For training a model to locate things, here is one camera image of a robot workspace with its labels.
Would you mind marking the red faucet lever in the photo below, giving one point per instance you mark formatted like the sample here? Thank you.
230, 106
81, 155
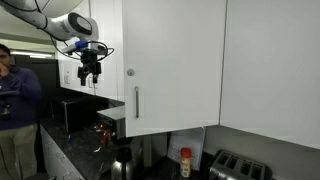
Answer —
105, 136

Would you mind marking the white cabinet door with lock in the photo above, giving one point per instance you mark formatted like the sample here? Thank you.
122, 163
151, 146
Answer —
176, 66

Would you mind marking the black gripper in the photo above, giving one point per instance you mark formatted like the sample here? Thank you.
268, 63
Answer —
90, 57

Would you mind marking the black tripod mounted device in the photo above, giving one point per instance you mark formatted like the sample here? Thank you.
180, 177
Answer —
6, 94

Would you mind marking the small white paper scrap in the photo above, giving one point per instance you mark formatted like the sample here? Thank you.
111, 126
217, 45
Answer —
97, 149

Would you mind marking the fluorescent ceiling light strip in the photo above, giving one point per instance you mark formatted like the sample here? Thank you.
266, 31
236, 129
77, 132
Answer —
31, 54

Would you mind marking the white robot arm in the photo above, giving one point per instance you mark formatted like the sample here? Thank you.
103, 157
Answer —
63, 26

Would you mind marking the black microwave oven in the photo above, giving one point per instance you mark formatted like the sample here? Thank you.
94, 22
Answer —
80, 113

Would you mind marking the white base cabinet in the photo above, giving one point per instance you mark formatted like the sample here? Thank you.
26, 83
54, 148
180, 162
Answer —
56, 160

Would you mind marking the person in blue sweater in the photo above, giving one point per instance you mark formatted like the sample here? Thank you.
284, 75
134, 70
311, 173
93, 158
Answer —
20, 100

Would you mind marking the spice bottle with red cap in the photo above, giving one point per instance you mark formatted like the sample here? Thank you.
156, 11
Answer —
185, 163

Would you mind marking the round silver door lock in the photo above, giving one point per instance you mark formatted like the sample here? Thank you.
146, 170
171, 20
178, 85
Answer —
130, 72

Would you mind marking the silver four slot toaster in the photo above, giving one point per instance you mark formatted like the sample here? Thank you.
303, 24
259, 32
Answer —
236, 166

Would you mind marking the steel coffee carafe black lid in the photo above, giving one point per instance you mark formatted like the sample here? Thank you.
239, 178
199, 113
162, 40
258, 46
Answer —
122, 166

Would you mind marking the white paper sheet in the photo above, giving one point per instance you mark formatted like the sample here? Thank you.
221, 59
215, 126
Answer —
186, 146

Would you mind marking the steel commercial coffee machine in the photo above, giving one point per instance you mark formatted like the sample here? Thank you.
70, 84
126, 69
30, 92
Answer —
115, 115

